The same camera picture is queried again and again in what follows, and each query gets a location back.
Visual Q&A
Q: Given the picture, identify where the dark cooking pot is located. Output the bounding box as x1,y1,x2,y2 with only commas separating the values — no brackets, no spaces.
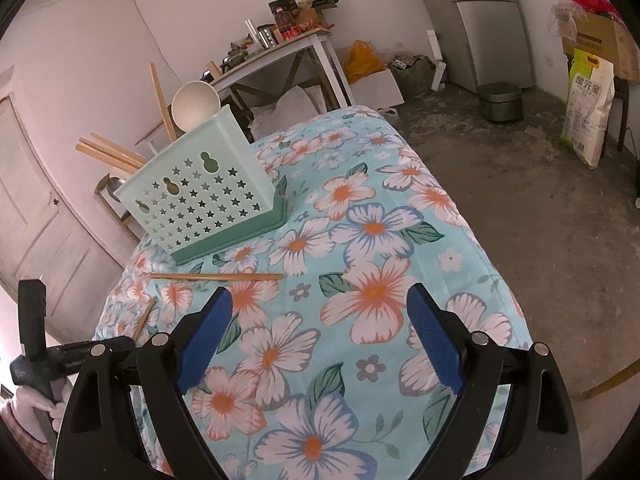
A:
477,81,524,124

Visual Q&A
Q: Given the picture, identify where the green utensil holder basket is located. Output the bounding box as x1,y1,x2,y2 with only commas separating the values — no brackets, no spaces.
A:
116,106,288,264

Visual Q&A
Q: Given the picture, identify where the white wooden door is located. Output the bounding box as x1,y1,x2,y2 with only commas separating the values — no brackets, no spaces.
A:
0,98,122,342

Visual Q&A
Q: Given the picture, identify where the grey refrigerator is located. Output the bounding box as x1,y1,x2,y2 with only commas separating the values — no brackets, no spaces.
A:
454,0,534,89

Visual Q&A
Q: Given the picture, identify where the green bag on floor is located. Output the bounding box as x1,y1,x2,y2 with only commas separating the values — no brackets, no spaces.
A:
388,55,435,101

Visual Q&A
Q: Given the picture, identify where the cardboard box on stand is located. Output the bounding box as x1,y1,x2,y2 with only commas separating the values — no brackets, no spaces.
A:
548,0,639,84

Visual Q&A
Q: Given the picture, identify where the white side table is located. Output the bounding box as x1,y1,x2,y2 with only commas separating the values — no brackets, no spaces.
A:
134,27,357,156

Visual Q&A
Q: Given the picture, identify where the floral blue tablecloth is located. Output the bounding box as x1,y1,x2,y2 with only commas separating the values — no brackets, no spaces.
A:
96,106,532,479

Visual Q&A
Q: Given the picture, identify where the white box yellow bag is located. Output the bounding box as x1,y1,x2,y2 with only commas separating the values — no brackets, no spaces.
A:
343,40,405,110

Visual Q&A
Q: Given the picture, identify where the left white-gloved hand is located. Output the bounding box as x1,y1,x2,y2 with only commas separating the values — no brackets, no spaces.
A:
11,378,73,444

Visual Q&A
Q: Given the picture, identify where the white sack under table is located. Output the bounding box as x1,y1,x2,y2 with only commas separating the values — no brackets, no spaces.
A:
250,86,328,140

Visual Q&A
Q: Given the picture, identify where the white ladle spoon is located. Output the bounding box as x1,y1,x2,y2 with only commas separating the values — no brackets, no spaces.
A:
171,80,221,132

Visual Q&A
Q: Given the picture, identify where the rice bag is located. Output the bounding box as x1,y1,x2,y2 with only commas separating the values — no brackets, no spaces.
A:
562,49,615,169

